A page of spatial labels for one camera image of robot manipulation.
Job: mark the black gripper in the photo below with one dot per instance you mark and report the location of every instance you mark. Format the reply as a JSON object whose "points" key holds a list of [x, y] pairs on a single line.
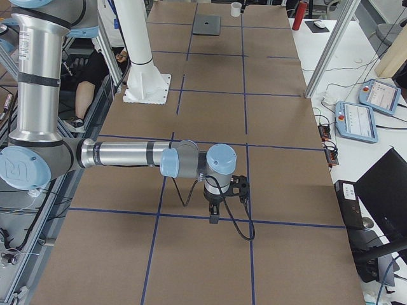
{"points": [[213, 198]]}

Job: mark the white cup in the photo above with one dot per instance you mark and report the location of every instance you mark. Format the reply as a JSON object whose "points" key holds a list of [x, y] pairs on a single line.
{"points": [[236, 9]]}

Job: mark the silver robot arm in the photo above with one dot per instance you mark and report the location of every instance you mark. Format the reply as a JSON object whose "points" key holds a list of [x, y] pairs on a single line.
{"points": [[36, 153]]}

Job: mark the grey closed laptop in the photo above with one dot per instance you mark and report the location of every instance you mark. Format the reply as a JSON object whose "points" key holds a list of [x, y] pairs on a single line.
{"points": [[207, 25]]}

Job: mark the orange black adapter lower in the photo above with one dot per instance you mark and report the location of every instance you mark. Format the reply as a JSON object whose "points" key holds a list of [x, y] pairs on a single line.
{"points": [[331, 156]]}

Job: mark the orange black adapter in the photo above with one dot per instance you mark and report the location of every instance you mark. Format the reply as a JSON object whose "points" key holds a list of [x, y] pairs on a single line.
{"points": [[331, 156], [324, 132]]}

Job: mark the black desktop box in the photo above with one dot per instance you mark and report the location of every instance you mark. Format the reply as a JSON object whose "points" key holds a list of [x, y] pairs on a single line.
{"points": [[361, 236]]}

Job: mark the orange black adapter upper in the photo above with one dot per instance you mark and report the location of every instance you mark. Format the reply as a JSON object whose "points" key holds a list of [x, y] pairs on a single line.
{"points": [[324, 132]]}

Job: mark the near blue teach pendant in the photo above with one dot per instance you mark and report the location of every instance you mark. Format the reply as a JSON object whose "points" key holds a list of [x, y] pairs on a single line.
{"points": [[356, 121]]}

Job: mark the blue teach pendant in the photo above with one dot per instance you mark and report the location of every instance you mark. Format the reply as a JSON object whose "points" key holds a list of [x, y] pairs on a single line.
{"points": [[381, 96], [356, 121]]}

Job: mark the black computer monitor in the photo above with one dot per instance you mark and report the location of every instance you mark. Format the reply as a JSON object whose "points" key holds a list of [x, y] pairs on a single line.
{"points": [[382, 190]]}

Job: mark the seated person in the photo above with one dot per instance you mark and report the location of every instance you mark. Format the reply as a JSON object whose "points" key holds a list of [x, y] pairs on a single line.
{"points": [[96, 69]]}

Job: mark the far blue teach pendant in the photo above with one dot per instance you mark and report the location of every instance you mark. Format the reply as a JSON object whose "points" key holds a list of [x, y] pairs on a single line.
{"points": [[381, 96]]}

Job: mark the white computer mouse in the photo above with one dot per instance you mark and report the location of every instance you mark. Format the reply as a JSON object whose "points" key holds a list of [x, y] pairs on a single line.
{"points": [[320, 24]]}

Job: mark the red bottle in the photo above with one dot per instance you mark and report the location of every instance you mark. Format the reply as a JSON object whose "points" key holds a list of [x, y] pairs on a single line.
{"points": [[300, 13]]}

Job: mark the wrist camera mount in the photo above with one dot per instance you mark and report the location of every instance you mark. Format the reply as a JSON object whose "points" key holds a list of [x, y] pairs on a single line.
{"points": [[240, 187]]}

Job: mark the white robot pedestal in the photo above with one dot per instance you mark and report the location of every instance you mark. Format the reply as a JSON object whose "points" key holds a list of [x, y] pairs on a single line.
{"points": [[145, 83]]}

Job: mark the aluminium frame post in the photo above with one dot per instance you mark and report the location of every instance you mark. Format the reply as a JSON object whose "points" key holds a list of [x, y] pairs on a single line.
{"points": [[331, 45]]}

